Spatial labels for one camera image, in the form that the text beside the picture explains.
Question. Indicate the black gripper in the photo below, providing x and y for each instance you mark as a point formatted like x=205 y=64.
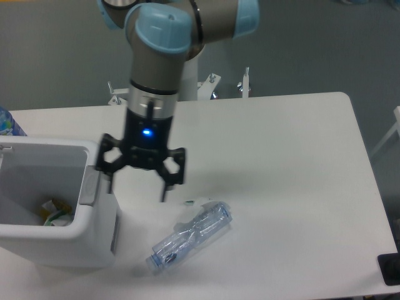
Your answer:
x=147 y=143

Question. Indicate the white push-lid trash can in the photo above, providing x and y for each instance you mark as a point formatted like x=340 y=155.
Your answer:
x=33 y=171

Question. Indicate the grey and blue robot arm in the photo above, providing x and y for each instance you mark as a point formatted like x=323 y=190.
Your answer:
x=161 y=35

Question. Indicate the yellow green trash in can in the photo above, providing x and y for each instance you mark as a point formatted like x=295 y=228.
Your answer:
x=56 y=213

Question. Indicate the torn white bottle label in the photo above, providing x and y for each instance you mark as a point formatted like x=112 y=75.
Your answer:
x=191 y=209

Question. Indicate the crushed clear plastic bottle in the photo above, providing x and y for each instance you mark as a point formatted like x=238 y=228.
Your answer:
x=211 y=223

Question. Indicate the blue labelled water bottle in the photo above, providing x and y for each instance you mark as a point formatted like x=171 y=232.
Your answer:
x=9 y=127

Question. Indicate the black clamp at table edge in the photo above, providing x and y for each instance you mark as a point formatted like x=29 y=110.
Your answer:
x=389 y=266

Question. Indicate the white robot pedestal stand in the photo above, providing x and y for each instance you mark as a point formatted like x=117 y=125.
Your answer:
x=191 y=88

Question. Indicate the white frame at right edge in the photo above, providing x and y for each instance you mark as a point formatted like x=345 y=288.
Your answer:
x=389 y=138

